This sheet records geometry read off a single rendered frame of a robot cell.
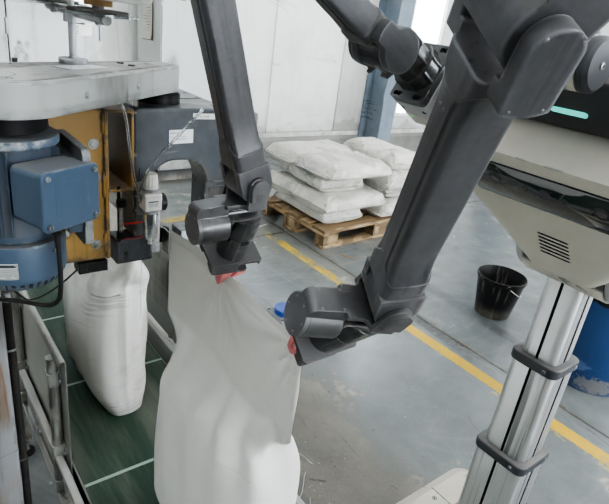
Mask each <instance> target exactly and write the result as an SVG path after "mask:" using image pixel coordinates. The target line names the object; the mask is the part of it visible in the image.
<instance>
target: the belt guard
mask: <svg viewBox="0 0 609 504"><path fill-rule="evenodd" d="M117 62H120V61H88V63H89V64H88V65H90V64H92V65H97V66H102V67H107V68H96V69H74V70H68V69H64V68H59V67H54V66H63V65H71V64H64V63H59V62H0V120H38V119H48V118H54V117H59V116H64V115H68V114H73V113H78V112H83V111H87V110H92V109H97V108H102V107H106V106H111V105H116V104H121V103H125V102H130V101H135V100H140V99H144V98H149V97H154V96H158V95H163V94H168V93H175V92H177V91H179V66H178V65H176V64H173V63H167V62H159V61H132V64H134V65H135V66H128V64H131V61H121V62H124V64H118V63H117Z"/></svg>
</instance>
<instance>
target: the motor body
mask: <svg viewBox="0 0 609 504"><path fill-rule="evenodd" d="M59 141H60V134H59V131H58V130H57V129H55V128H53V127H50V126H49V128H48V129H46V130H45V131H43V132H41V133H37V134H30V135H19V136H0V291H25V290H30V289H35V288H38V287H41V286H44V285H47V284H49V283H51V282H52V281H54V280H55V279H57V278H58V267H57V255H56V248H55V242H54V236H53V235H52V234H51V233H50V234H47V233H44V232H42V231H41V229H40V228H38V227H35V226H33V225H31V224H29V223H26V222H24V221H22V220H20V219H17V218H16V217H15V216H14V210H13V200H12V190H11V179H10V168H11V166H12V165H13V164H15V163H20V162H26V161H31V160H37V159H42V158H48V157H53V156H58V155H60V151H59V147H58V146H56V144H58V143H59ZM61 245H62V248H61V250H62V261H63V270H64V268H65V266H66V262H67V249H66V229H65V231H64V233H63V234H62V235H61Z"/></svg>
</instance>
